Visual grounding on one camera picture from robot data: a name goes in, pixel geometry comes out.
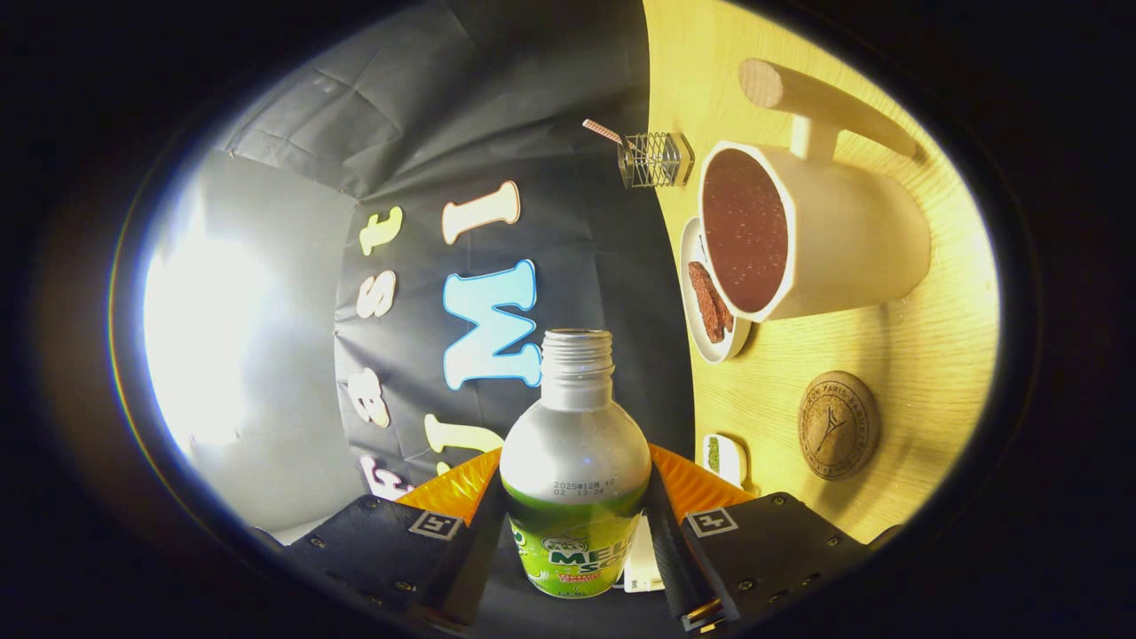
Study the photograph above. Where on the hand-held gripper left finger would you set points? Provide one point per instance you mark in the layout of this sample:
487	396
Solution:
479	550

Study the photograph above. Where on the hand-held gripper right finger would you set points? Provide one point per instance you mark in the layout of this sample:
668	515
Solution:
670	550

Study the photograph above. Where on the white rectangular box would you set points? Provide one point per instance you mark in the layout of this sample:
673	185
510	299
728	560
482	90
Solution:
643	559

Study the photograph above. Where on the silver green label juice bottle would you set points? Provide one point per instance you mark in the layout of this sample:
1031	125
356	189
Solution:
575	461

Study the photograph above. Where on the wooden table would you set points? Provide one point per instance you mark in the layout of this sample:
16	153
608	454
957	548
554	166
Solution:
923	355

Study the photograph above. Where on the white oval plate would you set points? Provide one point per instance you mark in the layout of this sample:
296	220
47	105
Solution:
701	342

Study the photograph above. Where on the round cork coaster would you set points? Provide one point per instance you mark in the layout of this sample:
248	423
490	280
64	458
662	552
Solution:
839	426

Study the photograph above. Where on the white divided dish with beans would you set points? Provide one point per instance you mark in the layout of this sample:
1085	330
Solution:
725	457

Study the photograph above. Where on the brown snack strip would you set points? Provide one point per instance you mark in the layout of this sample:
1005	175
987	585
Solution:
710	302

